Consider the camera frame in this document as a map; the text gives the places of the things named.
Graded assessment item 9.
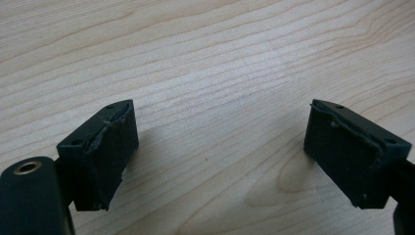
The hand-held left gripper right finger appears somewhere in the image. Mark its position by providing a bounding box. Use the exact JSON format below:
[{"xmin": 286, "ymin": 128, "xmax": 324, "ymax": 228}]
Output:
[{"xmin": 302, "ymin": 98, "xmax": 413, "ymax": 211}]

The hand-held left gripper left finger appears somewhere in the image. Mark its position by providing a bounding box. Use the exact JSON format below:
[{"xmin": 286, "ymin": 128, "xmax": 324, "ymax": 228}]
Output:
[{"xmin": 56, "ymin": 99, "xmax": 140, "ymax": 212}]

